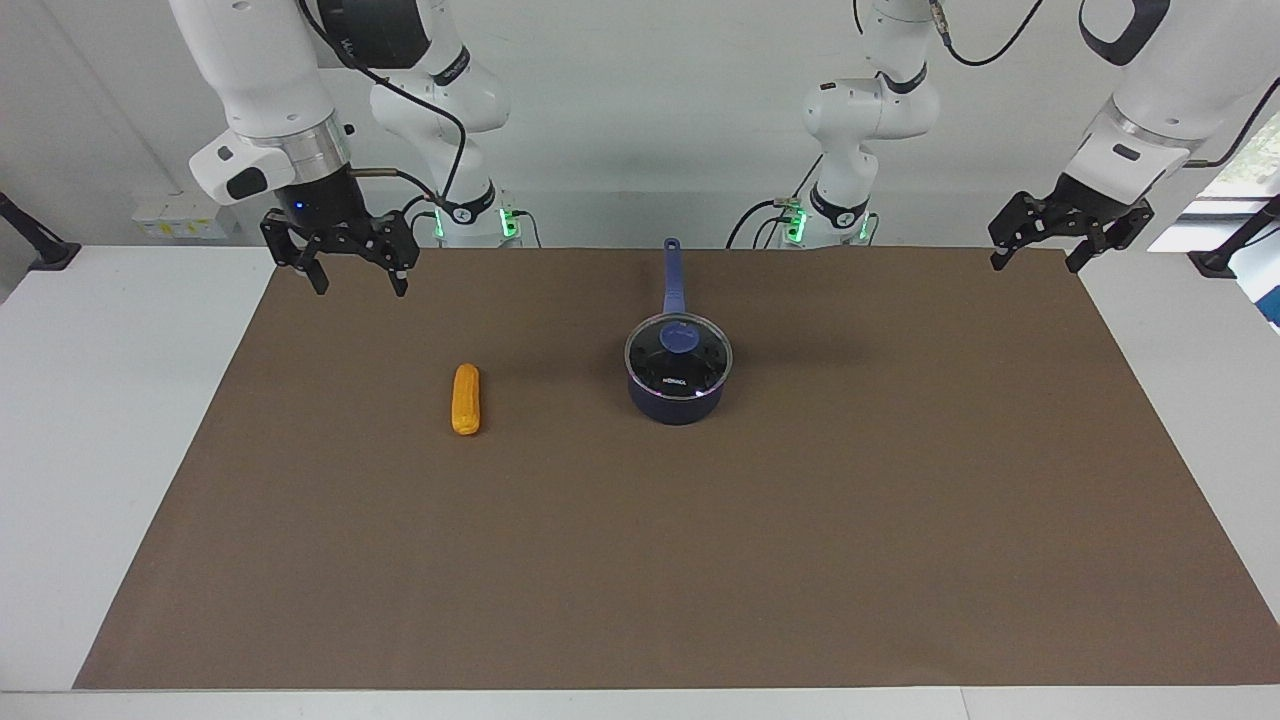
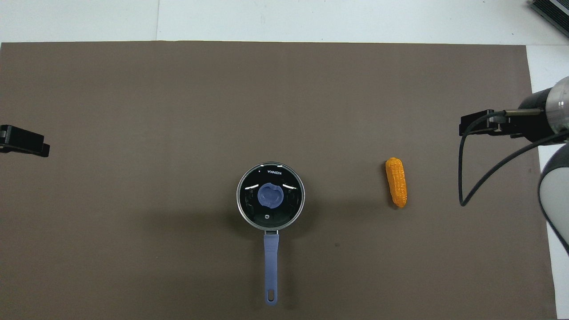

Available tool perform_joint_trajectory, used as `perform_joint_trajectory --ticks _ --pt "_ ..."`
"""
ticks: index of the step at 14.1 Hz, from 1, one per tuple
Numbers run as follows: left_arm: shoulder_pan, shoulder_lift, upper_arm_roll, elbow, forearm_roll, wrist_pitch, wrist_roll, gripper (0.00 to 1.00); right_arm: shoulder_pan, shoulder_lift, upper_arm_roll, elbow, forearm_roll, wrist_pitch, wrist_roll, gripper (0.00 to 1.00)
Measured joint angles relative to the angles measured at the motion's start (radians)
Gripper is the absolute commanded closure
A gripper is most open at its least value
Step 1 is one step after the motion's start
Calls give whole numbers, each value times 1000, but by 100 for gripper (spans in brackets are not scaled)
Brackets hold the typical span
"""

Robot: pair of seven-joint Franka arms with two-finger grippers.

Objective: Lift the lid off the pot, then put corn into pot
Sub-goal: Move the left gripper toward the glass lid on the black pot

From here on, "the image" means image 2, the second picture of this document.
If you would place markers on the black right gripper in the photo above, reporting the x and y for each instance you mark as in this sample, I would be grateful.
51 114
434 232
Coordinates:
531 120

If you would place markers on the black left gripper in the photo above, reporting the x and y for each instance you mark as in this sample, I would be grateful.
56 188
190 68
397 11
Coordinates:
22 140

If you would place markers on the orange toy corn cob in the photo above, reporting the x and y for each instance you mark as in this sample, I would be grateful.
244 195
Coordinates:
396 182

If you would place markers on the glass lid with blue knob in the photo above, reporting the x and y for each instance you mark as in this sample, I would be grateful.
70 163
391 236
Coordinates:
271 196

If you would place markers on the dark ridged device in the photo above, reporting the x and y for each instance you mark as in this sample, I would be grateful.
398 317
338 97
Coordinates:
551 11

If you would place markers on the brown table mat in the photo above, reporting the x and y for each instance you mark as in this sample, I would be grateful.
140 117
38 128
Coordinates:
178 111

